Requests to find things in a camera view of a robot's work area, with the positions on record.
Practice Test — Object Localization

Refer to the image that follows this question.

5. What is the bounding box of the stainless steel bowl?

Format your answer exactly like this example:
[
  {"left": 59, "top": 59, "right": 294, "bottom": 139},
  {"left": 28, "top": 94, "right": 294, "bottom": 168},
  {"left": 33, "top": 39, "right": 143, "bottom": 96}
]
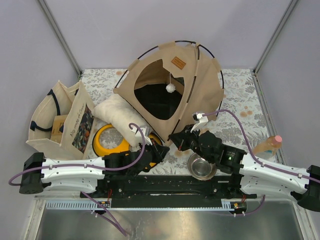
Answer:
[{"left": 187, "top": 153, "right": 217, "bottom": 181}]

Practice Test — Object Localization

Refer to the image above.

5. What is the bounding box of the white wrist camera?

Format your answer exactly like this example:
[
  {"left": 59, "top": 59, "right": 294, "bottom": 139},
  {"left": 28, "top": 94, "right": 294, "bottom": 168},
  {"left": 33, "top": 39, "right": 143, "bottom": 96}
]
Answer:
[
  {"left": 191, "top": 112, "right": 209, "bottom": 132},
  {"left": 135, "top": 125, "right": 152, "bottom": 145}
]

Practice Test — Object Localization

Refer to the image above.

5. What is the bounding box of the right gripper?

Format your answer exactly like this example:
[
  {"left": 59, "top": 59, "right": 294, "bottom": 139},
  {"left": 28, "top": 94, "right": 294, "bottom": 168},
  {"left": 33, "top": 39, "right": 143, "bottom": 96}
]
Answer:
[{"left": 169, "top": 123, "right": 214, "bottom": 163}]

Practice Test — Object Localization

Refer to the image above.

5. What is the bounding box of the white fluffy cushion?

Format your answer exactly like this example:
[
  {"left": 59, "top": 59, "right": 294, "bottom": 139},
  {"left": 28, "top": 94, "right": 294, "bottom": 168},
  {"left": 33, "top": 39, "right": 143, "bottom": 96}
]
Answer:
[{"left": 92, "top": 94, "right": 149, "bottom": 147}]

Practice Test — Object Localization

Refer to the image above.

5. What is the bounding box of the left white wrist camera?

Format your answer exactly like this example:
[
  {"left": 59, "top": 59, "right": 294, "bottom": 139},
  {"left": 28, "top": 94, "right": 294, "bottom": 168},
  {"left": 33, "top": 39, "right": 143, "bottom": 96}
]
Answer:
[{"left": 135, "top": 125, "right": 152, "bottom": 145}]

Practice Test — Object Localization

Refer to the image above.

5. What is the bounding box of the white pompom toy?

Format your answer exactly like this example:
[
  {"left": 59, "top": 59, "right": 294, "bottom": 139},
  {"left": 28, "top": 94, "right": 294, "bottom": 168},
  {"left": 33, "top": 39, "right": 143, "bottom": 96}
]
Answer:
[{"left": 165, "top": 83, "right": 176, "bottom": 93}]

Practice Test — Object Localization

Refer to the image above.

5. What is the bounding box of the cream tote bag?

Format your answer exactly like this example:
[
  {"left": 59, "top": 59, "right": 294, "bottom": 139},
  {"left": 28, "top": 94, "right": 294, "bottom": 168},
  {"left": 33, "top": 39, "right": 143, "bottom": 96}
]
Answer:
[{"left": 26, "top": 81, "right": 95, "bottom": 160}]

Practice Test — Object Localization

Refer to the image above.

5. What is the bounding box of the orange drink bottle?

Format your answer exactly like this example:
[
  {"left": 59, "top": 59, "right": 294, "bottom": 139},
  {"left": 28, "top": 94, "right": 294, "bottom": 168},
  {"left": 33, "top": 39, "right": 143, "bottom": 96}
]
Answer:
[{"left": 253, "top": 135, "right": 283, "bottom": 159}]

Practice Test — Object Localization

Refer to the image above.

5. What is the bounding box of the black tent pole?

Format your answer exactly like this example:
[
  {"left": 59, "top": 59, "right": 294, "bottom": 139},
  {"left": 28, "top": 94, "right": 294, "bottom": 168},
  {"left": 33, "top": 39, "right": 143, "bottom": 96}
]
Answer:
[
  {"left": 171, "top": 43, "right": 201, "bottom": 134},
  {"left": 116, "top": 39, "right": 225, "bottom": 116}
]

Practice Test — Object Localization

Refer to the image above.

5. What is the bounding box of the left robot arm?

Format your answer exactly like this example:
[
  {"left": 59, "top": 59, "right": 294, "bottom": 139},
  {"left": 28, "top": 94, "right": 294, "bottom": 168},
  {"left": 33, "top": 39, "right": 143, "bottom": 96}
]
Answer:
[{"left": 19, "top": 143, "right": 170, "bottom": 198}]

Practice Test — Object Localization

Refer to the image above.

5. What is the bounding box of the beige pet tent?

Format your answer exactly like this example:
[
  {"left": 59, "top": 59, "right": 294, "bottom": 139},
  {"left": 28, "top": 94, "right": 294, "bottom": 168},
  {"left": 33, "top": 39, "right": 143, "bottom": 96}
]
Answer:
[{"left": 113, "top": 42, "right": 225, "bottom": 147}]

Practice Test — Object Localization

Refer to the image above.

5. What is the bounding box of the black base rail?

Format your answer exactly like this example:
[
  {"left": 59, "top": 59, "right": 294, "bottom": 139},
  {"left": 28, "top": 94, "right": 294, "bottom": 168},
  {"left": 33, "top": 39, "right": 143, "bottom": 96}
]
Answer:
[{"left": 89, "top": 174, "right": 257, "bottom": 209}]

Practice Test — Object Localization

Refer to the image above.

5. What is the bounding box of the yellow double bowl holder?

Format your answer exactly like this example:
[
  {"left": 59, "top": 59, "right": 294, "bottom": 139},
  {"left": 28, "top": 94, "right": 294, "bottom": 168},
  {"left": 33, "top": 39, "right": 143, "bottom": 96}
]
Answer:
[{"left": 92, "top": 124, "right": 166, "bottom": 171}]

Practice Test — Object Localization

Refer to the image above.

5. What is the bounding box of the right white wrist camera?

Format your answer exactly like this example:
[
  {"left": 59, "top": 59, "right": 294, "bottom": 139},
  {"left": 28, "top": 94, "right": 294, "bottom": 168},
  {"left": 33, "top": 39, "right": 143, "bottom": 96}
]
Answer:
[{"left": 191, "top": 112, "right": 209, "bottom": 132}]

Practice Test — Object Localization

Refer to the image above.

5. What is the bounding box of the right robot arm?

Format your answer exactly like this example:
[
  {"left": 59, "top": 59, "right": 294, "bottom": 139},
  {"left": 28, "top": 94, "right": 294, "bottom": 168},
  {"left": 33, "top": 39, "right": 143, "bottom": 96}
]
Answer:
[{"left": 168, "top": 125, "right": 320, "bottom": 212}]

